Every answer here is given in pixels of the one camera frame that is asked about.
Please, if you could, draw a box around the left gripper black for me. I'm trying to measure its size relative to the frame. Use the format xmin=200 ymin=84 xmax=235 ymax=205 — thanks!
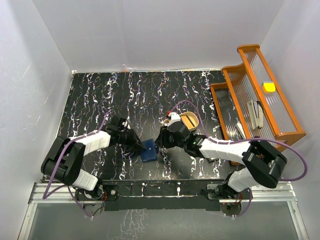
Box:
xmin=117 ymin=127 xmax=145 ymax=152

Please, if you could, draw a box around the blue leather card holder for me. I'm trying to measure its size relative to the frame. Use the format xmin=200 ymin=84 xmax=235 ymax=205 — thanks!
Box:
xmin=141 ymin=138 xmax=159 ymax=163

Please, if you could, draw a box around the beige oval card tray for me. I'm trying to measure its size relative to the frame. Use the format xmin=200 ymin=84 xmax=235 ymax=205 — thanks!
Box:
xmin=162 ymin=111 xmax=200 ymax=132

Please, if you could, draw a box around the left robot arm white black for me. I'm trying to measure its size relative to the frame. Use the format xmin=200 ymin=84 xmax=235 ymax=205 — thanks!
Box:
xmin=40 ymin=115 xmax=146 ymax=200

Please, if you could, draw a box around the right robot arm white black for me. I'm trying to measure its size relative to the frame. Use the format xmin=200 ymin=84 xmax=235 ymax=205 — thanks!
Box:
xmin=155 ymin=121 xmax=287 ymax=199

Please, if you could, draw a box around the white item on lower shelf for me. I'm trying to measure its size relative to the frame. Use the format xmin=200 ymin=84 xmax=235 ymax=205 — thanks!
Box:
xmin=236 ymin=122 xmax=247 ymax=139

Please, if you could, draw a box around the orange wooden tiered shelf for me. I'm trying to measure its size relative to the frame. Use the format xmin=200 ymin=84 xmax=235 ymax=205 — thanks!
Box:
xmin=210 ymin=44 xmax=306 ymax=146

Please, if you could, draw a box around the yellow sticky note block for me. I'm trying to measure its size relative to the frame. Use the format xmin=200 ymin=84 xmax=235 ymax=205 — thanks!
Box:
xmin=261 ymin=81 xmax=277 ymax=94

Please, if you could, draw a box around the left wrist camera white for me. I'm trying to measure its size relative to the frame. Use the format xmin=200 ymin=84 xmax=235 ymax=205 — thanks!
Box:
xmin=120 ymin=119 xmax=131 ymax=131

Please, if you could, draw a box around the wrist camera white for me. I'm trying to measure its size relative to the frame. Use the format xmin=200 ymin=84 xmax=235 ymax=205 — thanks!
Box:
xmin=120 ymin=119 xmax=131 ymax=131
xmin=168 ymin=112 xmax=181 ymax=125

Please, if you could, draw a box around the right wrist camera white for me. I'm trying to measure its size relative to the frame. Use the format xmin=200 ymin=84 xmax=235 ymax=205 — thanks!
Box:
xmin=168 ymin=112 xmax=181 ymax=125

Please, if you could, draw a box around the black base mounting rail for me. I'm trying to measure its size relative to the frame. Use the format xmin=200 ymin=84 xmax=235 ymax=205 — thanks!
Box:
xmin=74 ymin=174 xmax=253 ymax=213

